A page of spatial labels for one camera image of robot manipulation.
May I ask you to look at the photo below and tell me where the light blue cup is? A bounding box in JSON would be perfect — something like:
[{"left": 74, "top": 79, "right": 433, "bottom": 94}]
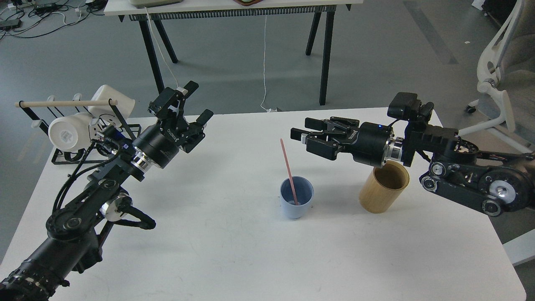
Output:
[{"left": 280, "top": 176, "right": 314, "bottom": 219}]

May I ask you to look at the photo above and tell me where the white office chair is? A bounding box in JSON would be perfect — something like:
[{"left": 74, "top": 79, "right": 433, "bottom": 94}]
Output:
[{"left": 459, "top": 0, "right": 534, "bottom": 153}]

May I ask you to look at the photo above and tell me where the white mug on rack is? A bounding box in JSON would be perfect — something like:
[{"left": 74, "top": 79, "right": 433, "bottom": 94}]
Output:
[{"left": 48, "top": 112, "right": 102, "bottom": 153}]

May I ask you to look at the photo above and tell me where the bamboo cylinder holder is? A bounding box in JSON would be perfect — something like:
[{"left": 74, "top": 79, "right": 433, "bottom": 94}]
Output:
[{"left": 359, "top": 161, "right": 410, "bottom": 214}]

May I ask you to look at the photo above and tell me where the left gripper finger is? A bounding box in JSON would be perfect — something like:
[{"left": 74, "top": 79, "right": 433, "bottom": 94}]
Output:
[
  {"left": 180, "top": 110, "right": 214, "bottom": 153},
  {"left": 148, "top": 81, "right": 199, "bottom": 128}
]

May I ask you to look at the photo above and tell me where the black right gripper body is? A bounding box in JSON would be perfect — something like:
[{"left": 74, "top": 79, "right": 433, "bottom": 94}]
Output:
[{"left": 324, "top": 118, "right": 403, "bottom": 168}]

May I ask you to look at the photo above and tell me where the floor cables bundle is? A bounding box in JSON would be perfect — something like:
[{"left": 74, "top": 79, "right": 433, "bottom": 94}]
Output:
[{"left": 0, "top": 0, "right": 107, "bottom": 40}]

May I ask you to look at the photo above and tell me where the pink chopstick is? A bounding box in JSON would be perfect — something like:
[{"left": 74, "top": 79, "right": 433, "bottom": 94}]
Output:
[{"left": 279, "top": 138, "right": 299, "bottom": 206}]

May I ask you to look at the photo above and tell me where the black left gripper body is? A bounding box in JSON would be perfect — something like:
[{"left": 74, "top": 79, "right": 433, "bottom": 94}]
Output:
[{"left": 132, "top": 121, "right": 186, "bottom": 169}]

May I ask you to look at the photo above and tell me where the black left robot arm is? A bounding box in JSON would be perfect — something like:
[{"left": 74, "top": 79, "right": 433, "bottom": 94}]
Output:
[{"left": 1, "top": 81, "right": 213, "bottom": 301}]

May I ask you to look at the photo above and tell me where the black wire cup rack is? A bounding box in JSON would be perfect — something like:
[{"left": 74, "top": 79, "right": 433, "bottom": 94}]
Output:
[{"left": 21, "top": 96, "right": 141, "bottom": 165}]

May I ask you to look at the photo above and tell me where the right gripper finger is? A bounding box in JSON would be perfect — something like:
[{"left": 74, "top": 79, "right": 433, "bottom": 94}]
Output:
[
  {"left": 290, "top": 128, "right": 339, "bottom": 161},
  {"left": 305, "top": 117, "right": 352, "bottom": 133}
]

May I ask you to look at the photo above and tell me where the white background table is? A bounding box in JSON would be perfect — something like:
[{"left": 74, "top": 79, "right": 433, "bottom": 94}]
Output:
[{"left": 104, "top": 0, "right": 363, "bottom": 117}]

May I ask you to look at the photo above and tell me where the white hanging cable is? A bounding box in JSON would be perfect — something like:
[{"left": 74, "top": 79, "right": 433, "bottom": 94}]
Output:
[
  {"left": 260, "top": 15, "right": 278, "bottom": 113},
  {"left": 144, "top": 8, "right": 182, "bottom": 90}
]

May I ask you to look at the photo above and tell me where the white cup on rack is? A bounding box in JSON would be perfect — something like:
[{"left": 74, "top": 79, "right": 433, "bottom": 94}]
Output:
[{"left": 88, "top": 84, "right": 135, "bottom": 123}]

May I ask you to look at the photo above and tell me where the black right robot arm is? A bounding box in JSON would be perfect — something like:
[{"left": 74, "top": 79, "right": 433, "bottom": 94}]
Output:
[{"left": 290, "top": 92, "right": 535, "bottom": 217}]

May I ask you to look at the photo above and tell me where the wooden rack rod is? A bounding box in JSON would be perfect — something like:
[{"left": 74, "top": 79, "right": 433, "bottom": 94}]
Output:
[{"left": 15, "top": 99, "right": 119, "bottom": 108}]

